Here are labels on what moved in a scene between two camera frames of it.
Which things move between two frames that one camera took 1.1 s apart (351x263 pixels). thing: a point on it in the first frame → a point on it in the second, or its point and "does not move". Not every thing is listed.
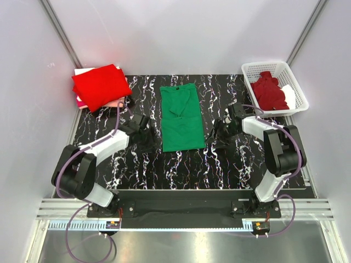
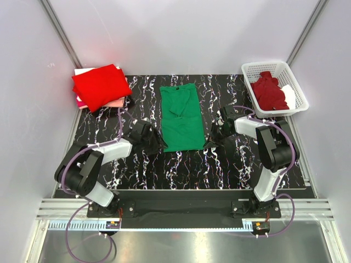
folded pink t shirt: [114, 103] does not move
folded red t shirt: [100, 87] does not move
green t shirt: [182, 123] does not move
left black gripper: [146, 148] → [158, 143]
